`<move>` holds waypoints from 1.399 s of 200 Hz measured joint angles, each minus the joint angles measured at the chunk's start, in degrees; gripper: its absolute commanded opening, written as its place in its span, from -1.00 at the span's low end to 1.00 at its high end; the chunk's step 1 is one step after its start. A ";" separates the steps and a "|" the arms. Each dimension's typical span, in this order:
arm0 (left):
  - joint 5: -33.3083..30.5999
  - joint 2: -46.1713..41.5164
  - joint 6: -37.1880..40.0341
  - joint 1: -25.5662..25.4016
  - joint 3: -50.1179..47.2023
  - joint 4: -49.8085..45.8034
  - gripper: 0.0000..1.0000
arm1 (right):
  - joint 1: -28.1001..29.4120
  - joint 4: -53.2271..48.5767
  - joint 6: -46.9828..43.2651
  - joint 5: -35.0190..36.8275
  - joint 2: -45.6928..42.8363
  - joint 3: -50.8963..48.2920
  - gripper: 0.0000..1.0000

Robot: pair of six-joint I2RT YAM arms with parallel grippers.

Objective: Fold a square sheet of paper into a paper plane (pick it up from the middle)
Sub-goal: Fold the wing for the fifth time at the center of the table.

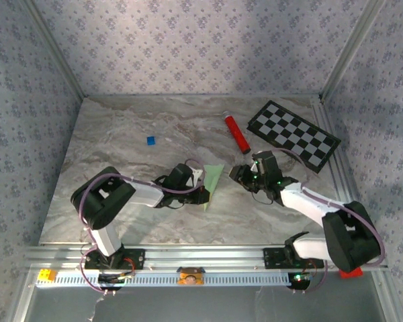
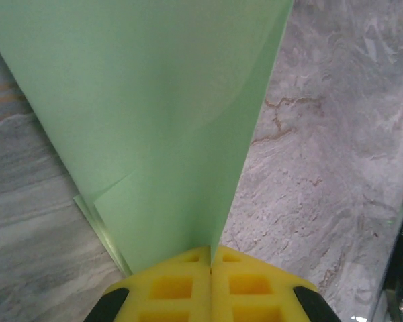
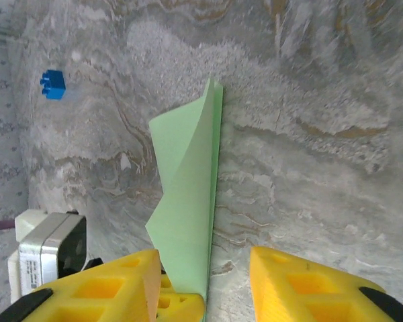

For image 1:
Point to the light green cloth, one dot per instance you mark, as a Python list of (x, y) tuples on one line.
[(213, 174)]

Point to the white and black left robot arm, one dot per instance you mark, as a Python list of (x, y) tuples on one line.
[(144, 196)]

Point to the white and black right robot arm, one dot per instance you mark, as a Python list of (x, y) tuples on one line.
[(305, 201)]

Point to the red cylindrical tube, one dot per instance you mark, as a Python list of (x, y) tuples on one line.
[(236, 132)]

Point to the black and white checkerboard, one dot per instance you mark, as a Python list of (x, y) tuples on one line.
[(289, 125)]

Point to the small blue block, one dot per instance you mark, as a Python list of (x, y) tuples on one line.
[(150, 140)]

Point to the orange cartoon face figure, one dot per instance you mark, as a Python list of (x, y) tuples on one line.
[(190, 276)]

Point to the red toy brick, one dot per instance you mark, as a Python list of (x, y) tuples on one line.
[(351, 275)]

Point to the yellow toy brick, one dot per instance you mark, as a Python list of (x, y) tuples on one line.
[(47, 275)]

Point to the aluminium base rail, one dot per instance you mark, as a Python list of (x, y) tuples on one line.
[(205, 256)]

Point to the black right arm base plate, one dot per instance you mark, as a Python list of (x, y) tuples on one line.
[(272, 258)]

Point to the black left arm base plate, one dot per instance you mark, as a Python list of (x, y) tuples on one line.
[(137, 258)]

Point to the aluminium side rail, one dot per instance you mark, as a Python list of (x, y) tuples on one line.
[(324, 117)]

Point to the aluminium frame post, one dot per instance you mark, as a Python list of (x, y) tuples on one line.
[(349, 50)]

